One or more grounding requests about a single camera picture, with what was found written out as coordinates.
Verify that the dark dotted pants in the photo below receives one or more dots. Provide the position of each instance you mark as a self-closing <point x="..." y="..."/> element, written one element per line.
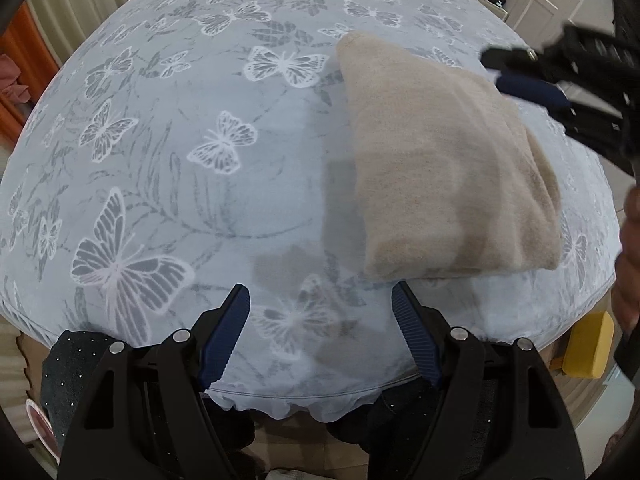
<point x="65" y="380"/>

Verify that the person's right hand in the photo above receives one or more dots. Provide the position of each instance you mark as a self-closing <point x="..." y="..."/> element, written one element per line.
<point x="629" y="270"/>

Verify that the beige curtain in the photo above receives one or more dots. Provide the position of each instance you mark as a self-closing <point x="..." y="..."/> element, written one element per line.
<point x="11" y="365"/>
<point x="65" y="20"/>

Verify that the pink and white slipper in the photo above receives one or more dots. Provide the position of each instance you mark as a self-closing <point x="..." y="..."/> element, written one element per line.
<point x="40" y="425"/>

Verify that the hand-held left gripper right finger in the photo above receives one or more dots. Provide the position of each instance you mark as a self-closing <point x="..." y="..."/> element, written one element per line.
<point x="417" y="345"/>

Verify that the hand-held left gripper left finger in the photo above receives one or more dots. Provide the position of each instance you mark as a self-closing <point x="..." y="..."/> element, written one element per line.
<point x="222" y="340"/>

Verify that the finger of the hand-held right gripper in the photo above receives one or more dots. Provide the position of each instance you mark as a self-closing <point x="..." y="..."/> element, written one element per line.
<point x="510" y="59"/>
<point x="530" y="91"/>

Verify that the pink clothes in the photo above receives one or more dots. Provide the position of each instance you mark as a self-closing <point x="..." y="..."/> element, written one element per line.
<point x="10" y="77"/>

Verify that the blue butterfly print bed cover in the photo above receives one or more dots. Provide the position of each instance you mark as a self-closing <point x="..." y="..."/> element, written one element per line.
<point x="200" y="220"/>

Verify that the beige sweater with black hearts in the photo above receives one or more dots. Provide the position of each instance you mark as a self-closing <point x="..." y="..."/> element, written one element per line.
<point x="440" y="160"/>

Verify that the yellow plastic stool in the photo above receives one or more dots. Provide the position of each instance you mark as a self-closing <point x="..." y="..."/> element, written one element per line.
<point x="590" y="345"/>

